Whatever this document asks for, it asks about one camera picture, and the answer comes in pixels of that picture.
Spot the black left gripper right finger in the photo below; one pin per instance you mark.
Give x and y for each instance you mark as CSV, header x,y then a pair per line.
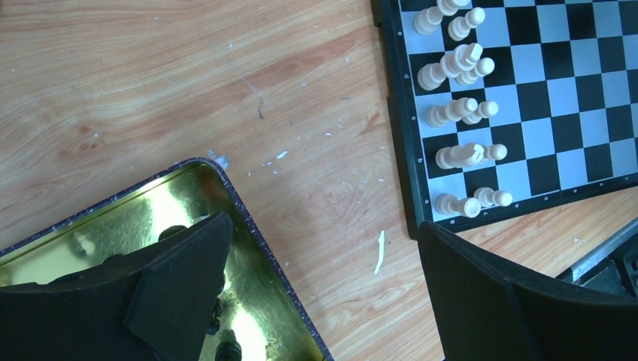
x,y
490,308

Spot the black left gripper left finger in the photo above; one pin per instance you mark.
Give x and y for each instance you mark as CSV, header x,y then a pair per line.
x,y
77,316

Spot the black and white chessboard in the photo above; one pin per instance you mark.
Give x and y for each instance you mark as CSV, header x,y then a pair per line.
x,y
565,81

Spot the black chess pieces pile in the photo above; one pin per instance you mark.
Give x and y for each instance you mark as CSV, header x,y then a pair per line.
x,y
219,319

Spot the white chess piece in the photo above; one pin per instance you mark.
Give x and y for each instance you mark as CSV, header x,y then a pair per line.
x,y
483,68
460,27
459,156
494,152
463,59
429,19
453,111
489,197
484,110
449,204

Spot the gold metal tin tray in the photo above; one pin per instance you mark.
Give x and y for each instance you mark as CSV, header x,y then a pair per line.
x,y
263,318

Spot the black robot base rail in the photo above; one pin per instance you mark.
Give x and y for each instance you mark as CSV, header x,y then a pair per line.
x,y
611,267

